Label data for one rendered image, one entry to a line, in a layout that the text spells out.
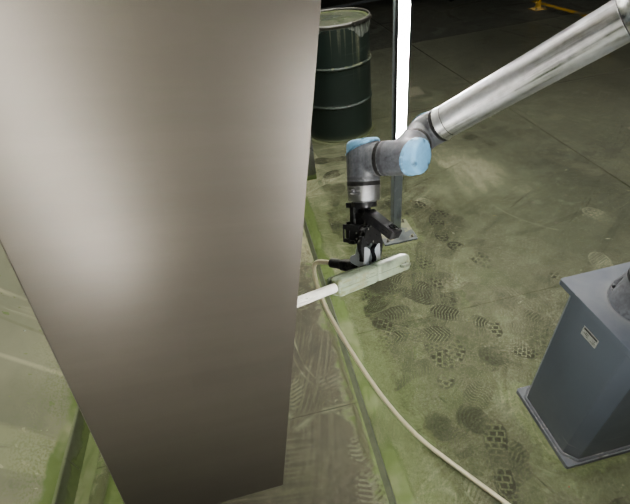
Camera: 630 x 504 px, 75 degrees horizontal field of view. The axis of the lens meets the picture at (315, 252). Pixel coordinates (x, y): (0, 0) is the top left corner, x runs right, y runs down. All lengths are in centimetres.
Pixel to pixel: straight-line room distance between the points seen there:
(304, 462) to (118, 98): 143
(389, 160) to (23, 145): 79
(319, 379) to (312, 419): 18
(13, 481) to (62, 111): 145
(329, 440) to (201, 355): 106
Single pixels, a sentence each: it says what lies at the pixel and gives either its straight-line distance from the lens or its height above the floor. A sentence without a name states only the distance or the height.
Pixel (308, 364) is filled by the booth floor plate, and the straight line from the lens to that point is 186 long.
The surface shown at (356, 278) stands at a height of 84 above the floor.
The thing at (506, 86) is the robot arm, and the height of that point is 122.
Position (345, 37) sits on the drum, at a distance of 328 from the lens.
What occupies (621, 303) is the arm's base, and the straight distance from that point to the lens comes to 137.
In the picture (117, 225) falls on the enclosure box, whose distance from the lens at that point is 53.
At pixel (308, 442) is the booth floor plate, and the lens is 170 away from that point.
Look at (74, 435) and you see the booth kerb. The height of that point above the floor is 15.
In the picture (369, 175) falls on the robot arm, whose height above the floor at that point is 101.
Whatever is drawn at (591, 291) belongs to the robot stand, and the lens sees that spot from 142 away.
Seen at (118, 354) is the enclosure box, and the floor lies 110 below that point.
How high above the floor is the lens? 158
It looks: 41 degrees down
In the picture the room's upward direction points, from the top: 8 degrees counter-clockwise
